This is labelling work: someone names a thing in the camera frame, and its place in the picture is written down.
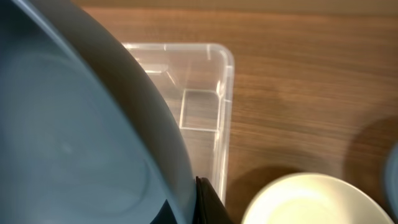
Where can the cream white bowl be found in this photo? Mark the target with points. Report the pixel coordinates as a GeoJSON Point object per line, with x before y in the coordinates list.
{"type": "Point", "coordinates": [306, 198]}

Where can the clear plastic storage container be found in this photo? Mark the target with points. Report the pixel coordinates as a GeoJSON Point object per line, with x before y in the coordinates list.
{"type": "Point", "coordinates": [196, 81]}

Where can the dark blue bowl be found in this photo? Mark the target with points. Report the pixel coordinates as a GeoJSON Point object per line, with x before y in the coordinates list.
{"type": "Point", "coordinates": [86, 137]}
{"type": "Point", "coordinates": [390, 181]}

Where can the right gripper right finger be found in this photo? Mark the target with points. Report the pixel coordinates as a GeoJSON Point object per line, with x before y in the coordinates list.
{"type": "Point", "coordinates": [208, 208]}

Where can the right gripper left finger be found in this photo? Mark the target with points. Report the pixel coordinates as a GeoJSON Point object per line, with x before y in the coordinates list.
{"type": "Point", "coordinates": [165, 215]}

